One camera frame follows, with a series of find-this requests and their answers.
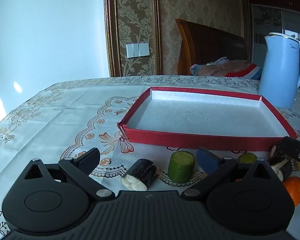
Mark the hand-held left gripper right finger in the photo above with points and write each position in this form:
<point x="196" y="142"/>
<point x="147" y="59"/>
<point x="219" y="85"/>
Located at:
<point x="207" y="162"/>

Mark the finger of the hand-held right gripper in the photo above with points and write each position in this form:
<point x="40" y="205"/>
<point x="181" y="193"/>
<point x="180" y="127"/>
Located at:
<point x="293" y="147"/>

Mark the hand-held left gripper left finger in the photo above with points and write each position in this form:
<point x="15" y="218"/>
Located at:
<point x="90" y="161"/>

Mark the orange tangerine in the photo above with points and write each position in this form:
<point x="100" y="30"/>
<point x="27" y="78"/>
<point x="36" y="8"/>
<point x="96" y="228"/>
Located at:
<point x="293" y="190"/>

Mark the green cucumber piece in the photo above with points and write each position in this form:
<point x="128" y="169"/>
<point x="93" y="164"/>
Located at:
<point x="181" y="167"/>

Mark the green tangerine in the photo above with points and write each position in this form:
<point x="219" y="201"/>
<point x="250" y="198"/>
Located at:
<point x="247" y="158"/>

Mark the red shallow cardboard box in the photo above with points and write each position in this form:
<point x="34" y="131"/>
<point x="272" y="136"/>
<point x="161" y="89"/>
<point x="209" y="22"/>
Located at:
<point x="202" y="115"/>

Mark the light blue electric kettle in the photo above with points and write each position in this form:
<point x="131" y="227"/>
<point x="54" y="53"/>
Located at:
<point x="277" y="75"/>

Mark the pink striped blanket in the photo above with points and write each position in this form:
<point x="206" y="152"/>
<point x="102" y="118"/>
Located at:
<point x="232" y="68"/>

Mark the wooden bed headboard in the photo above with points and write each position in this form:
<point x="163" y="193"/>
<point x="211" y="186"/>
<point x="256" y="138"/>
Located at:
<point x="210" y="47"/>

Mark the wardrobe with patterned sliding doors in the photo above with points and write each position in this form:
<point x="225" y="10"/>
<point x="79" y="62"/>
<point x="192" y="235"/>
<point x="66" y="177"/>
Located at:
<point x="267" y="20"/>

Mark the white wall light switch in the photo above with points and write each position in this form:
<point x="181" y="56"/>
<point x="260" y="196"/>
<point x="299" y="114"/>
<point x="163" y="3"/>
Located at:
<point x="138" y="50"/>

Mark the gilded wall panel frame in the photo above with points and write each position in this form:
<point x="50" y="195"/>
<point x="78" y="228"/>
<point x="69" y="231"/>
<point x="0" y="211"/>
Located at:
<point x="133" y="17"/>

